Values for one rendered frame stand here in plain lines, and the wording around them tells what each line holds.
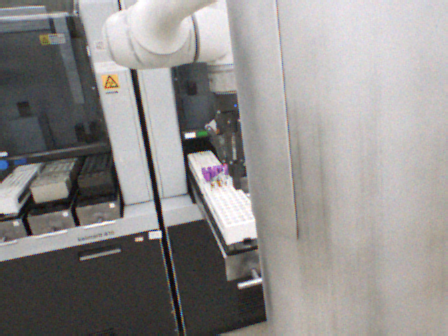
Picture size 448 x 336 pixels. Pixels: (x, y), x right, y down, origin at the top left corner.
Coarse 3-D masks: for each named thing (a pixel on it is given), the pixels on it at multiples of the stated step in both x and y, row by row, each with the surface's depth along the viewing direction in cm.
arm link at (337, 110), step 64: (256, 0) 11; (320, 0) 9; (384, 0) 9; (256, 64) 11; (320, 64) 10; (384, 64) 9; (256, 128) 12; (320, 128) 10; (384, 128) 10; (256, 192) 14; (320, 192) 11; (384, 192) 10; (320, 256) 12; (384, 256) 11; (320, 320) 13; (384, 320) 11
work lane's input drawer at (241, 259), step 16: (192, 176) 123; (192, 192) 120; (208, 208) 98; (208, 224) 94; (224, 240) 81; (256, 240) 80; (224, 256) 77; (240, 256) 77; (256, 256) 78; (240, 272) 79; (256, 272) 79; (240, 288) 75
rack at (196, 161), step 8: (200, 152) 133; (208, 152) 134; (192, 160) 125; (200, 160) 124; (208, 160) 124; (216, 160) 123; (192, 168) 128; (200, 168) 116; (200, 176) 110; (224, 176) 108; (200, 184) 108
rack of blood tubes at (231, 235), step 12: (204, 192) 103; (216, 192) 97; (228, 192) 96; (240, 192) 95; (216, 204) 90; (228, 204) 89; (240, 204) 88; (216, 216) 94; (228, 216) 82; (240, 216) 83; (252, 216) 81; (228, 228) 78; (240, 228) 79; (252, 228) 80; (228, 240) 79; (240, 240) 80
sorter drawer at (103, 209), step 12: (120, 192) 126; (84, 204) 109; (96, 204) 110; (108, 204) 111; (120, 204) 118; (84, 216) 110; (96, 216) 111; (108, 216) 112; (120, 216) 113; (84, 228) 107
